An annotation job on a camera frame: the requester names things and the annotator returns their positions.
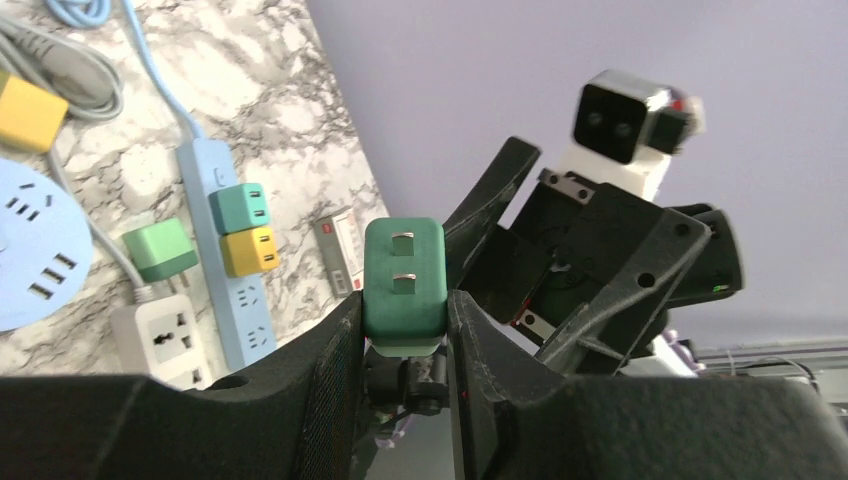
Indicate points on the small white red box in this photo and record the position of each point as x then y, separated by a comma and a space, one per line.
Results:
342, 249

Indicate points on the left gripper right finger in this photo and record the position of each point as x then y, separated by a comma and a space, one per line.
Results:
514, 418

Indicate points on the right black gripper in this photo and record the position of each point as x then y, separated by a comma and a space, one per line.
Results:
589, 269

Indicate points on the white power strip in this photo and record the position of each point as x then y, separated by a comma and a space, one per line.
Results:
160, 338

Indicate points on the green plug adapter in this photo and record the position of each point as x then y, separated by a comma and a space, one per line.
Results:
405, 286
162, 251

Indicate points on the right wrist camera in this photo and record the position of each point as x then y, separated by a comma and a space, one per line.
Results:
626, 130

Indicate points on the yellow plug adapter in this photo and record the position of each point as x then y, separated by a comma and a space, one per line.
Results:
30, 116
249, 252

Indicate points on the blue round power socket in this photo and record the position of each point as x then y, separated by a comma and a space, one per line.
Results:
46, 246

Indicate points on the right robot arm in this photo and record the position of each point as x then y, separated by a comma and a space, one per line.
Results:
669, 354

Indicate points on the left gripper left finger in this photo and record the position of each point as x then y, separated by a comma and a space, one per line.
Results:
290, 415

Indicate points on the teal plug adapter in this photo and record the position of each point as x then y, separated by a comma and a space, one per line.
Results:
238, 208

